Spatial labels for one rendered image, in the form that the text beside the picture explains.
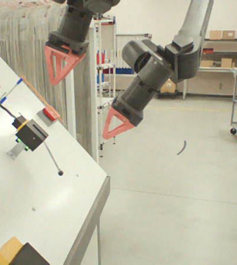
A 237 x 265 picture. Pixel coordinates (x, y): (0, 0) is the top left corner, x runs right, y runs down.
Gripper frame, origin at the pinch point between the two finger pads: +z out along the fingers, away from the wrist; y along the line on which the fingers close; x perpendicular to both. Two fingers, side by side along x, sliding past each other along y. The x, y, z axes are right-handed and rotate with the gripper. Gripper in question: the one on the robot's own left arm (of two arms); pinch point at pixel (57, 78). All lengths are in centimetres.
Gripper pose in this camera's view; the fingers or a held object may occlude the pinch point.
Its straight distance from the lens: 64.1
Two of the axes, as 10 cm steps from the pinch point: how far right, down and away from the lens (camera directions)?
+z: -3.7, 8.5, 3.8
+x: 9.2, 3.7, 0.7
